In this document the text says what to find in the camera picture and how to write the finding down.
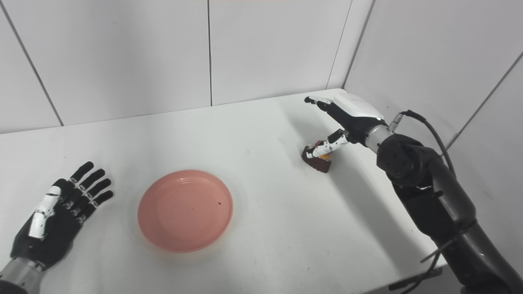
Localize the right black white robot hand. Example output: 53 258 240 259
304 92 389 160

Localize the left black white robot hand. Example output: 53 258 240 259
10 161 114 271

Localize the chocolate cake slice with fruit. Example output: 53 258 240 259
301 141 333 174

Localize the pink round plate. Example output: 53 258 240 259
137 169 234 254

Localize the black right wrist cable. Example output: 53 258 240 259
388 109 457 178

